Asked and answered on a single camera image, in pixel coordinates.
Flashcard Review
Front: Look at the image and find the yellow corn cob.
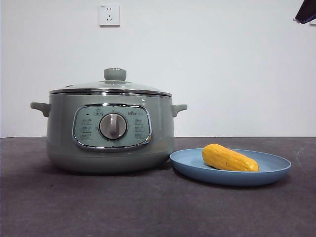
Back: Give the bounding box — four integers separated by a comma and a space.
201, 143, 260, 172

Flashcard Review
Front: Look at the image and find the glass lid with green knob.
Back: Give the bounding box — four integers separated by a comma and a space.
49, 67, 172, 97

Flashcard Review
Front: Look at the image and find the round blue plate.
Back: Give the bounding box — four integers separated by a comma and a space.
169, 148, 293, 187

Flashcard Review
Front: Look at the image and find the pale green electric steamer pot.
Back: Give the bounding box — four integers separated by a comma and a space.
30, 92, 188, 174

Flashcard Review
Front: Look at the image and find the white wall power socket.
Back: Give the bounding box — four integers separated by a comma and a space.
99, 3, 121, 28

